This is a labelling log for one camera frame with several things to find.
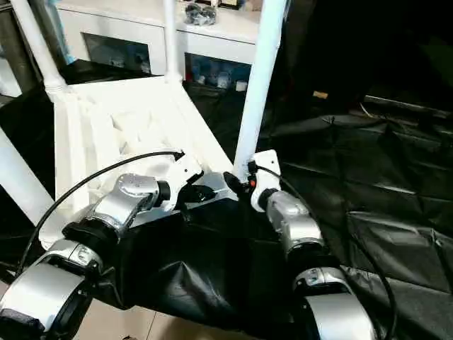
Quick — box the white plastic table top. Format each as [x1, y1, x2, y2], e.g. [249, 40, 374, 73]
[38, 76, 241, 251]

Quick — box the black plastic mat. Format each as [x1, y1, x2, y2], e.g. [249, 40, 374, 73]
[0, 59, 453, 340]

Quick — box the black speaker cabinet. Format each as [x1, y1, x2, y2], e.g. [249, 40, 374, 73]
[279, 0, 369, 107]

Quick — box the dark bag of small parts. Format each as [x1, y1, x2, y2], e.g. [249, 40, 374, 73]
[183, 4, 217, 26]

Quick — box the black metal rod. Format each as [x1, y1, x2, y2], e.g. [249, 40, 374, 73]
[366, 95, 453, 114]

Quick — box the white sideboard cabinet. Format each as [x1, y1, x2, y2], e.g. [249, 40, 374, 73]
[56, 0, 280, 91]

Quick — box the white slanted pipe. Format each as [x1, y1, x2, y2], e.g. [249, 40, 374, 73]
[0, 58, 21, 97]

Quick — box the grey metal tripod stand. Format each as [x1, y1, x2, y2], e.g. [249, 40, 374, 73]
[0, 0, 47, 96]

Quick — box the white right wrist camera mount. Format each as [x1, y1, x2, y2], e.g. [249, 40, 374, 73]
[249, 149, 282, 213]

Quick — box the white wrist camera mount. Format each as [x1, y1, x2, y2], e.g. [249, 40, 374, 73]
[249, 149, 282, 213]
[161, 152, 205, 213]

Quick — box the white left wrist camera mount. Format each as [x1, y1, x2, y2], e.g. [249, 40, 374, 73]
[161, 152, 205, 213]

